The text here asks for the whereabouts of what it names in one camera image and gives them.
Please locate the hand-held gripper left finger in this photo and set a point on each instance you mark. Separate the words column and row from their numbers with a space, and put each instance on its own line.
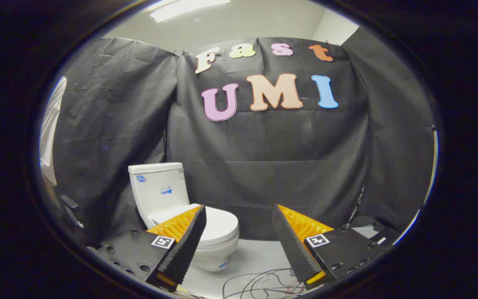
column 189, row 245

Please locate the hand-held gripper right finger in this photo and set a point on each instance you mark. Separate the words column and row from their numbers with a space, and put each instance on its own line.
column 291, row 249

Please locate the white toilet lid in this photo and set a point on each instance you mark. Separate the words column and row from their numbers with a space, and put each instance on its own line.
column 220, row 226

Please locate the white toilet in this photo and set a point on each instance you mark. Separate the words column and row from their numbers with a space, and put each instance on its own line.
column 158, row 191

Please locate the black tripod stand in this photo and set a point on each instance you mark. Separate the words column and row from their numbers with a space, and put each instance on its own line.
column 354, row 209

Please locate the black backdrop cloth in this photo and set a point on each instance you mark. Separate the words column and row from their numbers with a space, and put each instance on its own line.
column 264, row 166

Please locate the black metal stand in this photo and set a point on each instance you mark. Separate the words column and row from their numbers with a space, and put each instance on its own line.
column 71, row 205

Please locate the white hanging cloth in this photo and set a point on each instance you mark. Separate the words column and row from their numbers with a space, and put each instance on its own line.
column 50, row 133

